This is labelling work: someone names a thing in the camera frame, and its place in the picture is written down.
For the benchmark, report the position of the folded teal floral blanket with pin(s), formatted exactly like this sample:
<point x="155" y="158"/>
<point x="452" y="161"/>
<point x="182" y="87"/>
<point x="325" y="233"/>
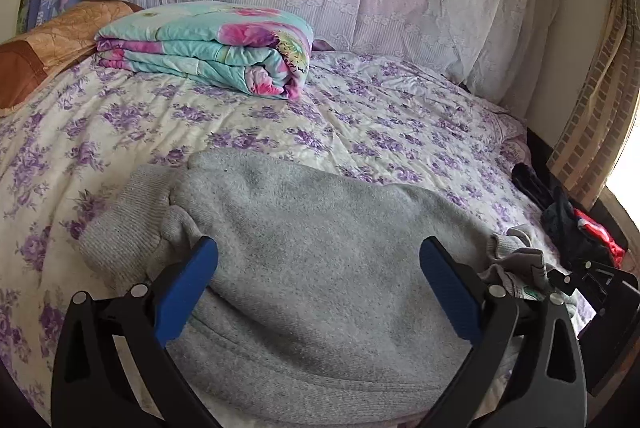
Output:
<point x="258" y="51"/>

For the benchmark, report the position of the beige checked curtain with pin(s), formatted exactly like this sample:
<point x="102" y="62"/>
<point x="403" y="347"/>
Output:
<point x="605" y="109"/>

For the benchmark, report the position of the orange brown pillow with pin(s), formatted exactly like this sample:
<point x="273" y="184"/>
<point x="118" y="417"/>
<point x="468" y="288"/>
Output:
<point x="31" y="60"/>

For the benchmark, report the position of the grey sweat pants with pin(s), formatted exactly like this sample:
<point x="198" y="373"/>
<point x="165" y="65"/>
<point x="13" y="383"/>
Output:
<point x="318" y="314"/>

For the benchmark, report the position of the dark and red clothes pile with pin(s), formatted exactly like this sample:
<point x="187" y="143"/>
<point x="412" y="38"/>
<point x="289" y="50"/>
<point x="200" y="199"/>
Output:
<point x="576" y="236"/>

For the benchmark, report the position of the purple floral bed sheet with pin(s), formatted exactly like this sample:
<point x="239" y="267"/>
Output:
<point x="67" y="153"/>

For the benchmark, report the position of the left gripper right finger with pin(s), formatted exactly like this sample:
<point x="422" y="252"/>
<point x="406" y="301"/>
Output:
<point x="547" y="387"/>

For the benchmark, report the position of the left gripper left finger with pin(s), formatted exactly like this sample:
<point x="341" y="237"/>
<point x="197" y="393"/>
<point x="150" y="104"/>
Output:
<point x="89" y="385"/>

